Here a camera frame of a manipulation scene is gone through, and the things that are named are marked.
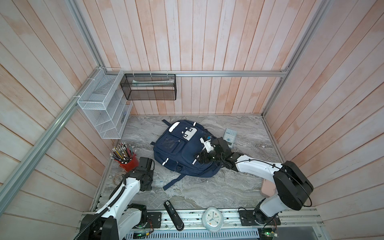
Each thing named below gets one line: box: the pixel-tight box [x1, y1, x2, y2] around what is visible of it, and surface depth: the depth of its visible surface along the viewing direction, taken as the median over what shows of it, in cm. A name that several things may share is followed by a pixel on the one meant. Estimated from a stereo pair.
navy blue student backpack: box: [150, 119, 221, 191], surface depth 92 cm
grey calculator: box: [223, 128, 237, 149], surface depth 108 cm
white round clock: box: [201, 206, 225, 233], surface depth 73 cm
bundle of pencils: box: [109, 142, 137, 164], surface depth 83 cm
